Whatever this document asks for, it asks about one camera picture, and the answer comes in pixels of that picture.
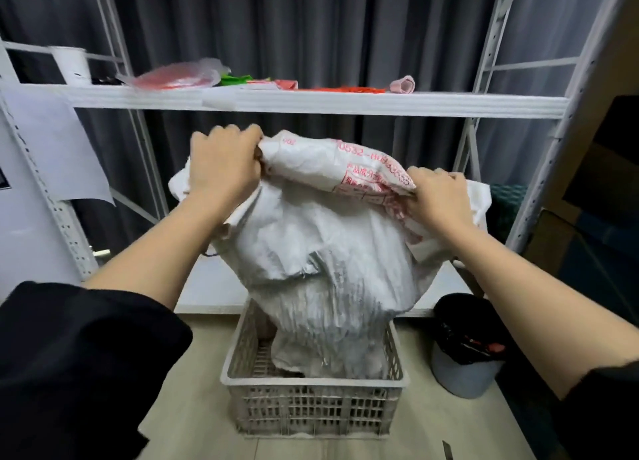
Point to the person's left hand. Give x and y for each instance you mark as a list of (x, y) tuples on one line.
[(224, 165)]

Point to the person's right hand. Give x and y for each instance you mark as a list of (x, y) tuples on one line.
[(439, 200)]

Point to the white woven sack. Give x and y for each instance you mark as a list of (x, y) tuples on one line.
[(324, 255)]

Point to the person's left forearm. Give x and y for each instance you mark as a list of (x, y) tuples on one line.
[(160, 255)]

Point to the person's right forearm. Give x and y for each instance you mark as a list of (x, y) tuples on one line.
[(544, 315)]

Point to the clear plastic bag red contents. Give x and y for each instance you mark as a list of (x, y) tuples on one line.
[(174, 76)]

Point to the large blue-printed cardboard box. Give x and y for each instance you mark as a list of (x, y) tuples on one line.
[(589, 270)]

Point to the person's black left sleeve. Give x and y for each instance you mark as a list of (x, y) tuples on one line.
[(80, 370)]

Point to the person's black sleeve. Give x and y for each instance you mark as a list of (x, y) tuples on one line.
[(599, 410), (80, 370)]

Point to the person's black right sleeve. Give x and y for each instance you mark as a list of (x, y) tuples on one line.
[(599, 410)]

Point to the white tape strip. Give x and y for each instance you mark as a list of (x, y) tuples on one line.
[(219, 99)]

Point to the green mesh bundle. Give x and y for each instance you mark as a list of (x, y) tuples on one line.
[(506, 210)]

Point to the green item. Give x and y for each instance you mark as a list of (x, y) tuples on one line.
[(234, 80)]

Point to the flat white packet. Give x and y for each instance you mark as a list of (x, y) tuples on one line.
[(260, 84)]

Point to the small red packet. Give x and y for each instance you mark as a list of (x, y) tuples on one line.
[(286, 84)]

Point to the white metal shelf rack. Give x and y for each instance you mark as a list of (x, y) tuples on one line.
[(374, 104)]

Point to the pink roll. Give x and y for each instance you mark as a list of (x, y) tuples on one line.
[(403, 85)]

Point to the pile of red ties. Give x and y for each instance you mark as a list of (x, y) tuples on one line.
[(344, 90)]

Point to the grey curtain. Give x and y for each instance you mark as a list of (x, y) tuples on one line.
[(324, 35)]

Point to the white paper sheet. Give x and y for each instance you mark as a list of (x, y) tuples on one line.
[(55, 150)]

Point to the white paper cup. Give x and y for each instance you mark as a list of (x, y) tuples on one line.
[(72, 65)]

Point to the white plastic slotted basket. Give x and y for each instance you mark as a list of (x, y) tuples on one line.
[(309, 410)]

